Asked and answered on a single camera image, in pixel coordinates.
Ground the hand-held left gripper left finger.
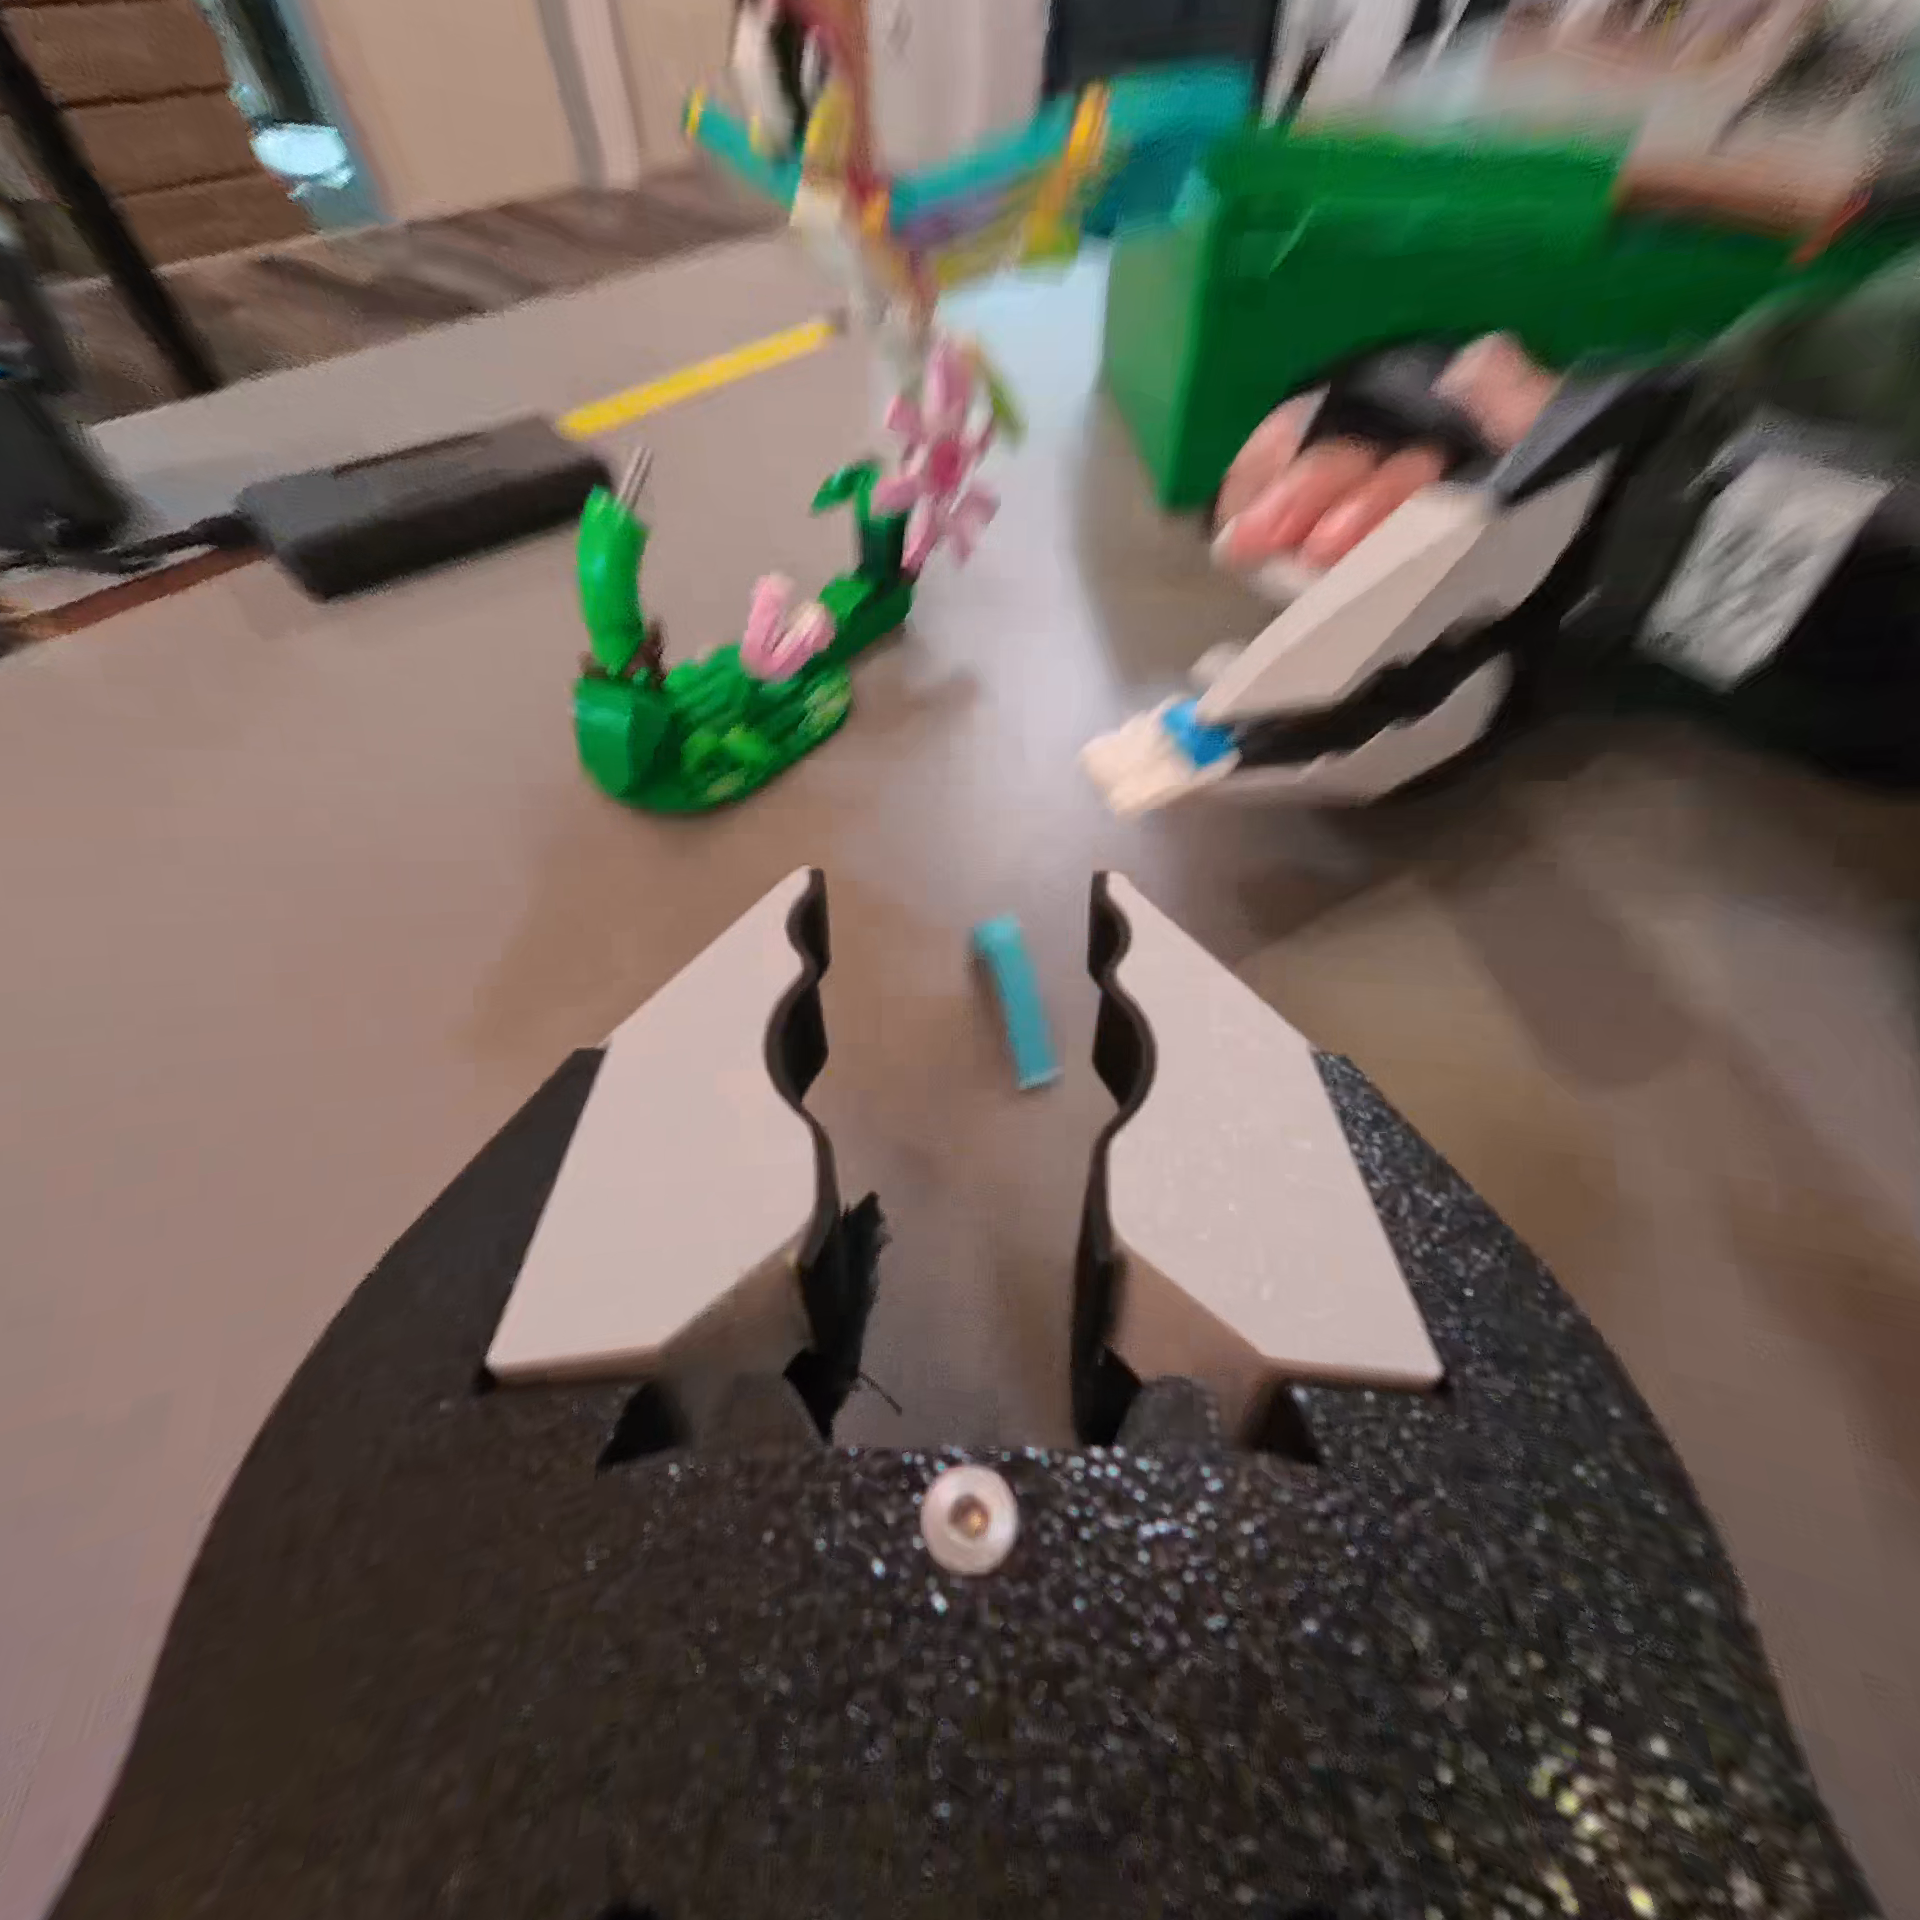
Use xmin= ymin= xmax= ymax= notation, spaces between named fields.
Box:
xmin=480 ymin=865 xmax=842 ymax=1390

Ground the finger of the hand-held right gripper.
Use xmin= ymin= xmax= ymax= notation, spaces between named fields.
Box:
xmin=1197 ymin=450 xmax=1615 ymax=733
xmin=1243 ymin=648 xmax=1520 ymax=815

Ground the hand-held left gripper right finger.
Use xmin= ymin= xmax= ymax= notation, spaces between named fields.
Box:
xmin=1071 ymin=871 xmax=1448 ymax=1424

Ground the white and blue lego piece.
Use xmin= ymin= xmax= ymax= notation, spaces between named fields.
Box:
xmin=1080 ymin=690 xmax=1251 ymax=821

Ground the teal lego piece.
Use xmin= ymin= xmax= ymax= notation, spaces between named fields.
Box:
xmin=970 ymin=912 xmax=1065 ymax=1091

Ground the green lego box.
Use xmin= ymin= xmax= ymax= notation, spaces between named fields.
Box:
xmin=1100 ymin=61 xmax=1920 ymax=514

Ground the green lego plant model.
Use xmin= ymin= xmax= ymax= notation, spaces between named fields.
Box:
xmin=573 ymin=0 xmax=1029 ymax=818

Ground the person's right hand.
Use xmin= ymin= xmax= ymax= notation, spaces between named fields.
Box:
xmin=1209 ymin=333 xmax=1565 ymax=584

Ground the black power adapter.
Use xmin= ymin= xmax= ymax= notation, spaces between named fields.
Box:
xmin=233 ymin=416 xmax=618 ymax=604

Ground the yellow tape strip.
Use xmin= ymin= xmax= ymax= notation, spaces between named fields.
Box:
xmin=553 ymin=313 xmax=842 ymax=446

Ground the black adapter cable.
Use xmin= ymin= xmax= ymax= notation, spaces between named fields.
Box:
xmin=0 ymin=511 xmax=249 ymax=584

